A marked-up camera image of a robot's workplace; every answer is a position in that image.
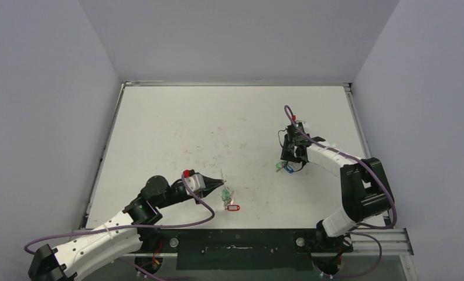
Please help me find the key with green tag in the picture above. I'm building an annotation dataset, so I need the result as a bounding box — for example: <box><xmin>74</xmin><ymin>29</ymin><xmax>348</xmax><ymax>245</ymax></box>
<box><xmin>221</xmin><ymin>187</ymin><xmax>232</xmax><ymax>205</ymax></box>
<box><xmin>276</xmin><ymin>162</ymin><xmax>286</xmax><ymax>173</ymax></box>

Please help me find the key with red tag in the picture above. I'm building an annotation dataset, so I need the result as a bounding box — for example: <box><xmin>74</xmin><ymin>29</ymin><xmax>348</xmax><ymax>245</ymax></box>
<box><xmin>225</xmin><ymin>204</ymin><xmax>241</xmax><ymax>211</ymax></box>

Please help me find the key with blue tag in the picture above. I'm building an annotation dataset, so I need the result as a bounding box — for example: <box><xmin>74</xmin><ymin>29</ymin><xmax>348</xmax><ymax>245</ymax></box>
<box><xmin>283</xmin><ymin>162</ymin><xmax>294</xmax><ymax>173</ymax></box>

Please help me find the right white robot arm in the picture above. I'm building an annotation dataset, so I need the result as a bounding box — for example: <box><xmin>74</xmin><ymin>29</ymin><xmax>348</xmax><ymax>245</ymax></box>
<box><xmin>281</xmin><ymin>122</ymin><xmax>394</xmax><ymax>251</ymax></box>

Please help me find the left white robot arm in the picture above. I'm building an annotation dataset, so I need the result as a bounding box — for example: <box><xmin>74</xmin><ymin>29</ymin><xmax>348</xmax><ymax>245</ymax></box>
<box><xmin>24</xmin><ymin>170</ymin><xmax>225</xmax><ymax>280</ymax></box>

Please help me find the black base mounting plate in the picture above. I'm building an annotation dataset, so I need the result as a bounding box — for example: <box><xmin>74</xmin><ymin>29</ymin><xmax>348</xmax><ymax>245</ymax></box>
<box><xmin>136</xmin><ymin>228</ymin><xmax>353</xmax><ymax>271</ymax></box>

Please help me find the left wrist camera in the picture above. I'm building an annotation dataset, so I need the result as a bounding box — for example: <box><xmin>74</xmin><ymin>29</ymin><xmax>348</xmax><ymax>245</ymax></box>
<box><xmin>183</xmin><ymin>170</ymin><xmax>205</xmax><ymax>194</ymax></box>

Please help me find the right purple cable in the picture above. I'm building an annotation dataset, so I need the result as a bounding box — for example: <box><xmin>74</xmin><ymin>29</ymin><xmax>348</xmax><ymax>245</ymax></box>
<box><xmin>284</xmin><ymin>105</ymin><xmax>398</xmax><ymax>279</ymax></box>

